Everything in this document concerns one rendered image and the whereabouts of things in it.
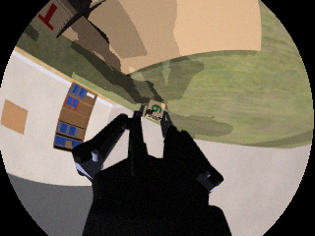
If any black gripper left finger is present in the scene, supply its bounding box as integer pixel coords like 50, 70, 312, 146
72, 104, 154, 188

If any tan square mat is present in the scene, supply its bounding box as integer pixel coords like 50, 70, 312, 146
62, 0, 261, 76

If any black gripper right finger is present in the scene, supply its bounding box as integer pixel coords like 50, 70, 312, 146
160, 111, 223, 193

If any beige letter block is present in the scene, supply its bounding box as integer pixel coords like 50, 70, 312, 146
145, 99, 165, 121
34, 0, 104, 38

